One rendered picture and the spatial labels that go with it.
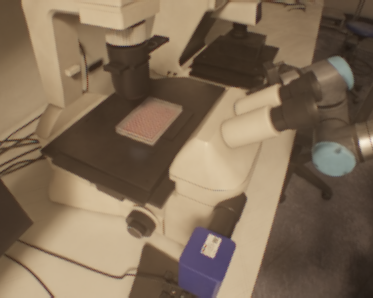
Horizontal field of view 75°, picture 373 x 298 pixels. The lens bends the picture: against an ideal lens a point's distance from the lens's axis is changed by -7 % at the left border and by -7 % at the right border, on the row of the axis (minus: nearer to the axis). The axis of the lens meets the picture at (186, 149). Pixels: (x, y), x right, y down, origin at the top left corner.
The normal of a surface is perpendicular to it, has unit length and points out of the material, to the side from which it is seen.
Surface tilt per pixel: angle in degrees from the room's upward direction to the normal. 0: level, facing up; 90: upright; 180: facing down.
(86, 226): 0
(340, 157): 93
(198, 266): 0
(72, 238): 0
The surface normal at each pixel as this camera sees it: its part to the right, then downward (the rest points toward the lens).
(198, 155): -0.41, 0.44
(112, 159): 0.04, -0.73
